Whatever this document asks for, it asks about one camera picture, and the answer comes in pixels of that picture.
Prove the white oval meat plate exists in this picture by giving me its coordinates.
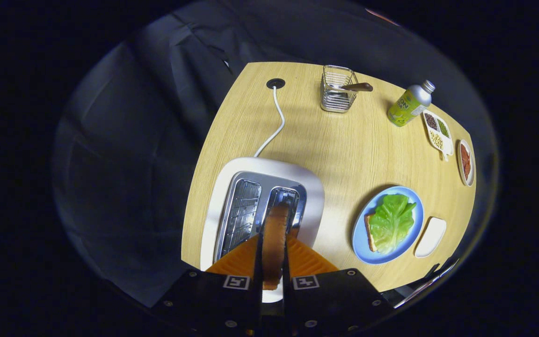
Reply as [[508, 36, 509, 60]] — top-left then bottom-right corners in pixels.
[[457, 139, 476, 187]]

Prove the browned toast slice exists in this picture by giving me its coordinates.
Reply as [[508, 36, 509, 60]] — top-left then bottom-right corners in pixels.
[[261, 202, 291, 291]]

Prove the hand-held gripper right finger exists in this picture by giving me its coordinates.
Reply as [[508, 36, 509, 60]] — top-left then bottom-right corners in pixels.
[[283, 234, 394, 335]]

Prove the empty white rectangular dish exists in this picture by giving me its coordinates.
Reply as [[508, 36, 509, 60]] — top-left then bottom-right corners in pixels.
[[414, 217, 447, 258]]

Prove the metal wire basket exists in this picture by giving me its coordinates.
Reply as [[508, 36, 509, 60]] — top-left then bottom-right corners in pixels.
[[320, 65, 359, 114]]

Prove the brown handled utensil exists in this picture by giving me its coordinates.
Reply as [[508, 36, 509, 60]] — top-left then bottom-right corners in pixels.
[[333, 82, 373, 93]]

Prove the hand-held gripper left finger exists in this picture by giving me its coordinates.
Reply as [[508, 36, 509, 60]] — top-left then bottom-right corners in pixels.
[[150, 229, 264, 335]]

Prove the green lettuce leaf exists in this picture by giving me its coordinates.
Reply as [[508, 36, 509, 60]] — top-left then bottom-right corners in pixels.
[[369, 194, 417, 255]]

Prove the white toaster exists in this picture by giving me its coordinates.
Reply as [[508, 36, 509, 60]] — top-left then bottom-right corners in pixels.
[[199, 157, 325, 304]]

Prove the white toaster cable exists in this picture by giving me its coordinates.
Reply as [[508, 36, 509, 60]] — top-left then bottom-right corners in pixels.
[[253, 86, 285, 158]]

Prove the brown meat piece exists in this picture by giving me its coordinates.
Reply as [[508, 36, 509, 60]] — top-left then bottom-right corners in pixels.
[[460, 144, 471, 179]]

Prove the white divided dish with beans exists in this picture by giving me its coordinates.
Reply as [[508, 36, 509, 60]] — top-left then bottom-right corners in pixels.
[[422, 110, 454, 161]]

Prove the silver bottle with green label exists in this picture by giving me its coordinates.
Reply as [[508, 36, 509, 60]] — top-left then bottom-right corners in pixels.
[[387, 80, 436, 128]]

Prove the blue round plate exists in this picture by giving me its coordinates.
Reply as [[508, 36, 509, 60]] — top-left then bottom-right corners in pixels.
[[352, 186, 425, 265]]

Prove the bread slice with ham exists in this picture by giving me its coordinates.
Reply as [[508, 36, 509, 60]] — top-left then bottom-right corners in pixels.
[[364, 213, 378, 252]]

